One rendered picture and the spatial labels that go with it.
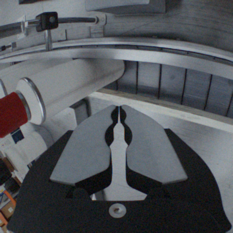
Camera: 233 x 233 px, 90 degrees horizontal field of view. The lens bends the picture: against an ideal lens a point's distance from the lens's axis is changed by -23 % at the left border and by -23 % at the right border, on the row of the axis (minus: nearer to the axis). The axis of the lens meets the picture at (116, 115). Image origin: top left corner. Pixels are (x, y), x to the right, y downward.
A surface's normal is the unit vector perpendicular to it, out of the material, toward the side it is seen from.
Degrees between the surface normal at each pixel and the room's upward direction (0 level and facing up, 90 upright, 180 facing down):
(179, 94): 0
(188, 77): 0
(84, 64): 90
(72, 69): 90
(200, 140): 0
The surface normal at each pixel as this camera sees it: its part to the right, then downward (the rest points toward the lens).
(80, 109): 0.86, 0.24
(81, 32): -0.51, 0.46
